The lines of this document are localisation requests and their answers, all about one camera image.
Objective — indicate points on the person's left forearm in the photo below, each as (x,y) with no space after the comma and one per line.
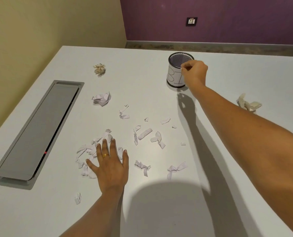
(97,217)

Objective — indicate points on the small beige crumpled paper ball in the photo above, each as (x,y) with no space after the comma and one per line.
(99,69)

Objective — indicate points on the black wall socket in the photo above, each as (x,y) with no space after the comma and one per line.
(191,21)

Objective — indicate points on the scattered white paper scraps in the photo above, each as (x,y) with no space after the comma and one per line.
(144,133)

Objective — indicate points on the person's right hand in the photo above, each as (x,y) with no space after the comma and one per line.
(197,72)

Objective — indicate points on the person's left hand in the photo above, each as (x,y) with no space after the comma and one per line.
(112,170)

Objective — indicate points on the beige crumpled paper strip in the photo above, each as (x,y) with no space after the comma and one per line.
(247,104)

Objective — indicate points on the person's right fingers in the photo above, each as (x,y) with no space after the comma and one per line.
(186,67)

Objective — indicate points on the black mesh bin white label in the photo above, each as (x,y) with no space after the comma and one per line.
(174,71)

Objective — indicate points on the white crumpled paper ball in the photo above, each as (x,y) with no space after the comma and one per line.
(102,98)

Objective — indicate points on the person's left little finger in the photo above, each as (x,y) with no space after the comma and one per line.
(91,166)

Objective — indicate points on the person's right forearm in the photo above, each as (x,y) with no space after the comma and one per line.
(255,145)

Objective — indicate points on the person's left middle finger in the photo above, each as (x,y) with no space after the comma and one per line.
(105,148)

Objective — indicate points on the person's left thumb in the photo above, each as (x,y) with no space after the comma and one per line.
(125,159)

